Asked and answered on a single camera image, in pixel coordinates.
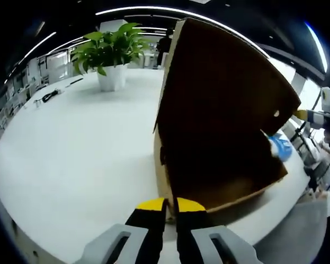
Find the black pen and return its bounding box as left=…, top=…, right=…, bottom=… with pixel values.
left=65, top=78, right=84, bottom=89

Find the long curved ceiling light strip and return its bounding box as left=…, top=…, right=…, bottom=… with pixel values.
left=94, top=5, right=271, bottom=59

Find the brown cardboard shoe box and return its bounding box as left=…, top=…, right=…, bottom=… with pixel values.
left=153, top=18, right=302, bottom=218

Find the blue soft wet wipes pack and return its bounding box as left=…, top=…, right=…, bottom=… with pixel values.
left=267, top=133, right=293, bottom=163

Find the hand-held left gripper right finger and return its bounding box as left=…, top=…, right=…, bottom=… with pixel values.
left=172, top=196, right=262, bottom=264

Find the person's grey clothing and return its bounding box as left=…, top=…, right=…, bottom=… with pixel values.
left=252, top=201, right=328, bottom=264

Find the bright straight ceiling light strip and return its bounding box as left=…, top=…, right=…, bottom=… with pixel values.
left=304, top=21, right=328, bottom=74

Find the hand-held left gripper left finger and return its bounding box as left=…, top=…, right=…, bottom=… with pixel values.
left=81, top=197, right=168, bottom=264

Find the green plant in white pot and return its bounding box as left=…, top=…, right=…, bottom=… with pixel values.
left=70, top=22, right=152, bottom=93

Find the black cable bundle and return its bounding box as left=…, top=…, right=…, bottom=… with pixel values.
left=34, top=89, right=63, bottom=107

